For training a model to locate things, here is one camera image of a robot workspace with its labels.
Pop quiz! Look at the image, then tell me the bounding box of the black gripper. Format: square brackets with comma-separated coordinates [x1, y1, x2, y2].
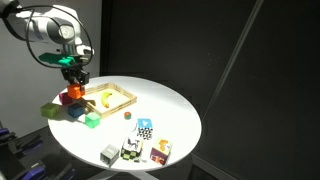
[61, 64, 90, 87]

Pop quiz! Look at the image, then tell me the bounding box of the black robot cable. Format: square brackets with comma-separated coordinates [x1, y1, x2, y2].
[26, 4, 93, 69]

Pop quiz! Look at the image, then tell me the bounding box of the gray cube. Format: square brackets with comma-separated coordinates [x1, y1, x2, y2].
[99, 143, 121, 168]

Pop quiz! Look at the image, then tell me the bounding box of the black spring clamp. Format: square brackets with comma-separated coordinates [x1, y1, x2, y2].
[9, 133, 45, 158]

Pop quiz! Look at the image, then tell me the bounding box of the wooden tray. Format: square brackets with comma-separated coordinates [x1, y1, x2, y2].
[73, 82, 138, 120]

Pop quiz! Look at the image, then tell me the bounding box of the orange purple picture cube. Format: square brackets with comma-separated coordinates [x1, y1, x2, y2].
[149, 138, 173, 166]

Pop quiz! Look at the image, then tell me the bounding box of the yellow banana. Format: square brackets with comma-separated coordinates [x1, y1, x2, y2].
[100, 90, 113, 109]

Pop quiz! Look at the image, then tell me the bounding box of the white table pedestal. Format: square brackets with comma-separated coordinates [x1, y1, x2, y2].
[88, 169, 159, 180]

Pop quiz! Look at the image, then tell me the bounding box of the orange block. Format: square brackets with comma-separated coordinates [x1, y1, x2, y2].
[67, 83, 86, 100]

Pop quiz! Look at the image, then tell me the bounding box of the blue block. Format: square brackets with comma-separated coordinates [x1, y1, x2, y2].
[67, 102, 85, 119]

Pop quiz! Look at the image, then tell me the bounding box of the lime green block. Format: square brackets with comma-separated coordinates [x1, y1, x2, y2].
[40, 102, 61, 119]

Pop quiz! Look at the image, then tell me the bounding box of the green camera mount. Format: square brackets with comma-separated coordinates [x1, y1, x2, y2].
[38, 51, 84, 68]

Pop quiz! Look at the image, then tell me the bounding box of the purple orange spring clamp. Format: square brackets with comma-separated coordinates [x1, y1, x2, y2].
[0, 128, 16, 145]
[13, 159, 48, 180]

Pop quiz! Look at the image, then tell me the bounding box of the pink block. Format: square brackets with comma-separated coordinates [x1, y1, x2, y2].
[58, 91, 74, 106]

